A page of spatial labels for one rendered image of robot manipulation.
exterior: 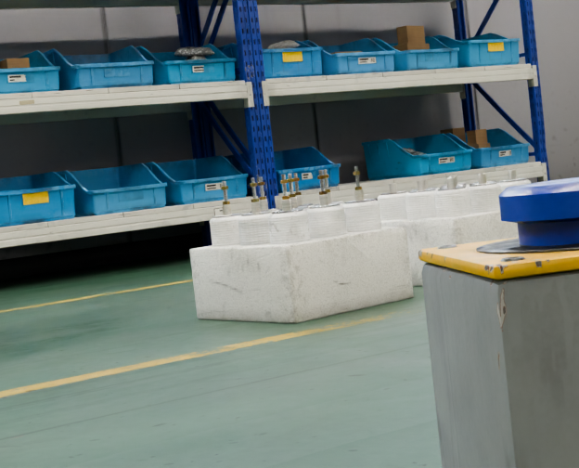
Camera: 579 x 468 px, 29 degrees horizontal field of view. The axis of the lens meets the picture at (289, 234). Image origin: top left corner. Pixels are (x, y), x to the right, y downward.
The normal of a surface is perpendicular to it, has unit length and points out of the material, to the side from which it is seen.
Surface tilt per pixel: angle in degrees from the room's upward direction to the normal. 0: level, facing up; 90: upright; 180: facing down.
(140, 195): 95
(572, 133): 90
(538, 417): 90
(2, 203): 94
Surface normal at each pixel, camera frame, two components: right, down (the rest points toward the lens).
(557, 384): 0.13, 0.04
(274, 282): -0.77, 0.12
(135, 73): 0.53, 0.08
